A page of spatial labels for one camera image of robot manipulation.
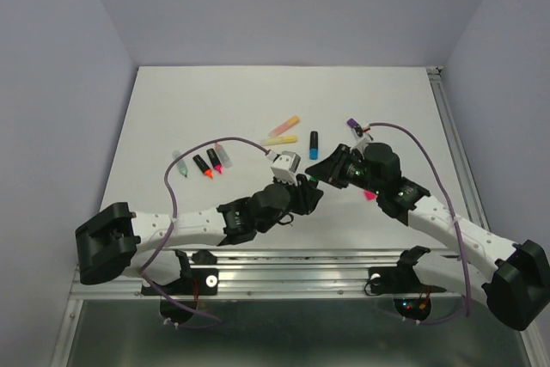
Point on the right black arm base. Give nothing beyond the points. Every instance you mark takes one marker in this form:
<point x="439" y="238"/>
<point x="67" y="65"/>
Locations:
<point x="401" y="279"/>

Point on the pink black highlighter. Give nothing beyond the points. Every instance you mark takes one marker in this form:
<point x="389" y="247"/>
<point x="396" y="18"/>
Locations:
<point x="215" y="160"/>

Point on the orange cap clear highlighter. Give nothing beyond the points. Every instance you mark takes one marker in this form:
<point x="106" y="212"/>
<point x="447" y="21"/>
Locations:
<point x="223" y="155"/>

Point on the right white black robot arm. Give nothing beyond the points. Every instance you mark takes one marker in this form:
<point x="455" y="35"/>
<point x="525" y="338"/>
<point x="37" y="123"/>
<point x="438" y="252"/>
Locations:
<point x="517" y="274"/>

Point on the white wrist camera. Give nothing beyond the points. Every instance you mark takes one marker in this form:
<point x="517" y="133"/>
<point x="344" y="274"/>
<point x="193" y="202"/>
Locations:
<point x="284" y="166"/>
<point x="363" y="137"/>

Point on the aluminium front rail frame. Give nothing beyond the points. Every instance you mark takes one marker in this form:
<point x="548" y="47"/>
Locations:
<point x="294" y="274"/>

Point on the peach clear highlighter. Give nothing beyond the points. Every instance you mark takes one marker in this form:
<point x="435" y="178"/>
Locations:
<point x="284" y="127"/>

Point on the purple cap black highlighter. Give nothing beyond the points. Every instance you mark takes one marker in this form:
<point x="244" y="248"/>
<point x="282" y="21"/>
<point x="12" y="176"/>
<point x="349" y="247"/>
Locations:
<point x="354" y="124"/>

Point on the mint green clear highlighter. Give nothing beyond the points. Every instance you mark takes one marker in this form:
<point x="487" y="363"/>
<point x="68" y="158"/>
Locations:
<point x="180" y="163"/>

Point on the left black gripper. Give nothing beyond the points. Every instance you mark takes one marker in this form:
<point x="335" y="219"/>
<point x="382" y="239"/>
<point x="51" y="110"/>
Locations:
<point x="306" y="198"/>

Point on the yellow clear highlighter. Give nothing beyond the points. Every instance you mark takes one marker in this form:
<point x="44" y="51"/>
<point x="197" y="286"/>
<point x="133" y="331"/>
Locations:
<point x="278" y="140"/>

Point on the aluminium right side rail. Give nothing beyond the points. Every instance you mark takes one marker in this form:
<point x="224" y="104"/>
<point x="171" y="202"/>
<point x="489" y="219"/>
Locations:
<point x="459" y="157"/>

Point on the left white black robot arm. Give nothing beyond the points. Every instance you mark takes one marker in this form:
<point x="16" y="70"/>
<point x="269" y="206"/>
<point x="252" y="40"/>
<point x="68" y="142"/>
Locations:
<point x="120" y="242"/>

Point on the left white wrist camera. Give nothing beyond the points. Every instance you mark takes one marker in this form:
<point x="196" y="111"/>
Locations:
<point x="284" y="166"/>

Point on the blue cap black highlighter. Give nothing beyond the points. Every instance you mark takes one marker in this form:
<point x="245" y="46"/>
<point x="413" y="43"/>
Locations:
<point x="313" y="145"/>

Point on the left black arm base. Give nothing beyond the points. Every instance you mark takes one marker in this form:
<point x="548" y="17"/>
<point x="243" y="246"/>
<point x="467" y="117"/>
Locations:
<point x="185" y="279"/>

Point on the orange black highlighter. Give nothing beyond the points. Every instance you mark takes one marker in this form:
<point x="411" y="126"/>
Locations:
<point x="203" y="166"/>

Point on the pink highlighter cap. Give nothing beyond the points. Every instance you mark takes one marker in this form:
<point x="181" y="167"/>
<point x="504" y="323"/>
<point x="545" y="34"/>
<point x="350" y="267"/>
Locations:
<point x="370" y="196"/>

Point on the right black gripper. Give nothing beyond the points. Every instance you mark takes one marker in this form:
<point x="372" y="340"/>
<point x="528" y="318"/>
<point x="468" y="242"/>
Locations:
<point x="332" y="168"/>

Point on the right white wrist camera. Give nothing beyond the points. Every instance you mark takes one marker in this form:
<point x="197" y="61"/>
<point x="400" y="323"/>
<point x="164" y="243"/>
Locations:
<point x="363" y="137"/>

